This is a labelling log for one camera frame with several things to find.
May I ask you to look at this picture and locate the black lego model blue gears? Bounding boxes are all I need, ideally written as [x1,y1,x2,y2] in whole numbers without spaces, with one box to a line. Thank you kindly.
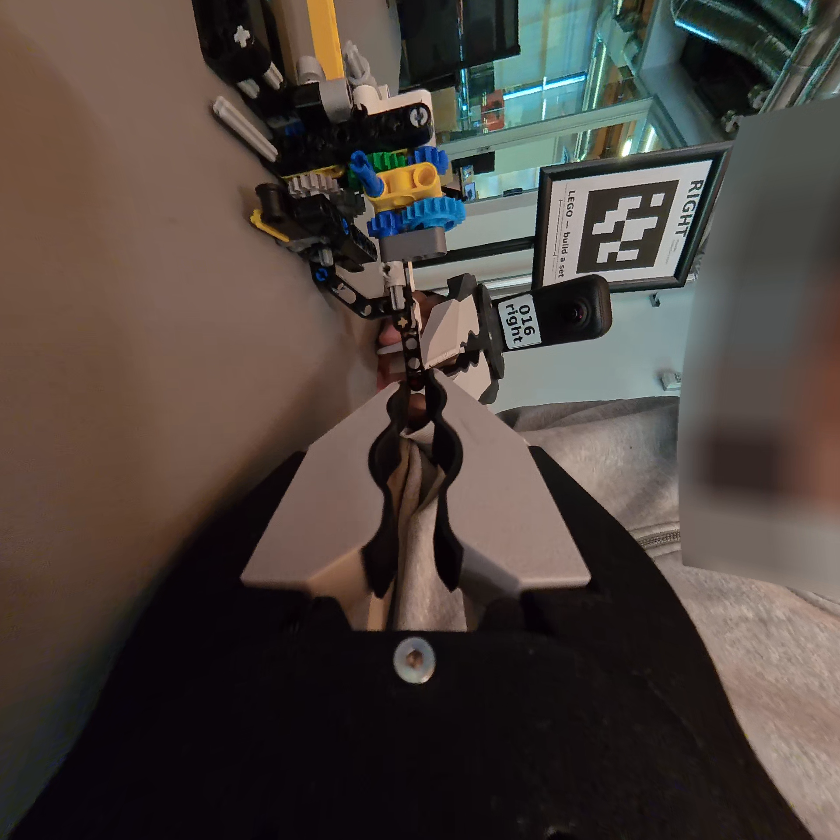
[192,0,467,322]

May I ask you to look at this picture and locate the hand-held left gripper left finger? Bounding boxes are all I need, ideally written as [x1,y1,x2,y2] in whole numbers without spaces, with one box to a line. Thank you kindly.
[239,382,404,632]

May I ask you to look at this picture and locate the silver ventilation ducts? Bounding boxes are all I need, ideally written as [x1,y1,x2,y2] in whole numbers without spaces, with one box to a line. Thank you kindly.
[669,0,840,129]

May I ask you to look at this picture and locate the framed marker sign with pole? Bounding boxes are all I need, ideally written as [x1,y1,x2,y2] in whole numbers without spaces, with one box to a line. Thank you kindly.
[412,141,735,293]

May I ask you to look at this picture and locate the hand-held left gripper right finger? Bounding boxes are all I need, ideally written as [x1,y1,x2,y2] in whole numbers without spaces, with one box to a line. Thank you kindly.
[423,369,593,632]

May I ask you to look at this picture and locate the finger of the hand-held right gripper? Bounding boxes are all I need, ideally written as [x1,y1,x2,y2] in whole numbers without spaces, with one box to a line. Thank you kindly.
[420,295,488,375]
[436,357,501,403]

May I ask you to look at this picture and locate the black lego beam red pin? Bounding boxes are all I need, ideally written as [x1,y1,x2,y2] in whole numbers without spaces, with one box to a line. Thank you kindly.
[387,310,427,395]

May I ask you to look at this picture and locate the grey zip hoodie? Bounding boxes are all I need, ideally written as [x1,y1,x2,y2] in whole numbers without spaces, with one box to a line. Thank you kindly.
[499,397,840,840]

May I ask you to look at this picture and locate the black monitor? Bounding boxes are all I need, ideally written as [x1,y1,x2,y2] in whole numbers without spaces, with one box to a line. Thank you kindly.
[394,0,522,93]

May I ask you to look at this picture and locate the person's right hand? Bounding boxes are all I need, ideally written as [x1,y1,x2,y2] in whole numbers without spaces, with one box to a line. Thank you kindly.
[375,292,448,427]

